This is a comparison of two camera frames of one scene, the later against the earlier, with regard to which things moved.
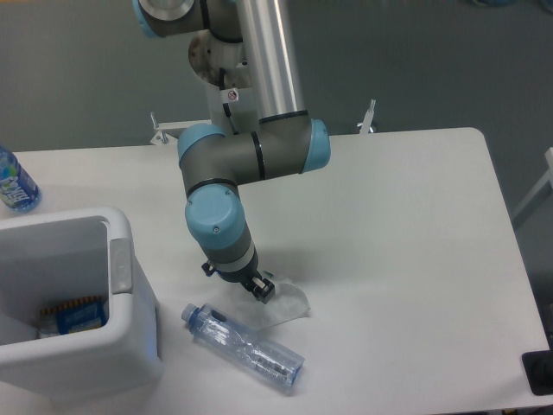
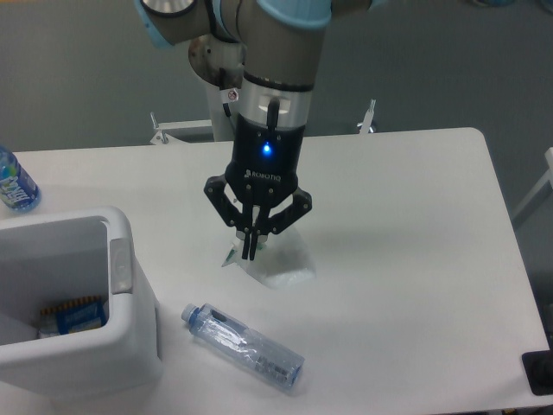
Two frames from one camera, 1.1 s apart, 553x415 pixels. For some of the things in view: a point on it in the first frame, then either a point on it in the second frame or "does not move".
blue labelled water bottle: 17,189 does not move
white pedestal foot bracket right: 367,122 does not move
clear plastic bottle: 251,349 does not move
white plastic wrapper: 289,303 → 285,259
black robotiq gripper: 264,290 → 263,172
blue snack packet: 85,313 does not move
